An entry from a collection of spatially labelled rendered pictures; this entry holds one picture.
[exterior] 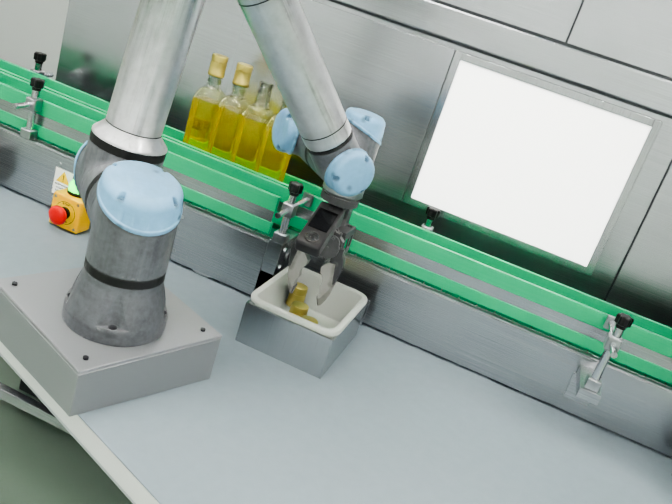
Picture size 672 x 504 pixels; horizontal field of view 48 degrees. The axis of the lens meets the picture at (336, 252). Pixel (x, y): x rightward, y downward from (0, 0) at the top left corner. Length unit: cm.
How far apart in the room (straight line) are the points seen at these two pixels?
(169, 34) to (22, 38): 486
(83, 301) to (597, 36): 109
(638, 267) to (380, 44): 71
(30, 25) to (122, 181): 487
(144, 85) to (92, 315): 34
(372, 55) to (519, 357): 70
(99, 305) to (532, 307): 83
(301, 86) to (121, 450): 55
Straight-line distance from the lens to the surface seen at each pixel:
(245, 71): 161
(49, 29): 582
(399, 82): 164
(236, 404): 120
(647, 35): 163
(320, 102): 109
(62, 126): 171
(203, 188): 155
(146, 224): 105
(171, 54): 113
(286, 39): 104
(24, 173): 176
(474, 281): 152
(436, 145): 164
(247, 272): 152
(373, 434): 124
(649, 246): 168
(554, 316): 153
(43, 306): 119
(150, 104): 115
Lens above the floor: 141
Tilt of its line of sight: 20 degrees down
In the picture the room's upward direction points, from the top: 18 degrees clockwise
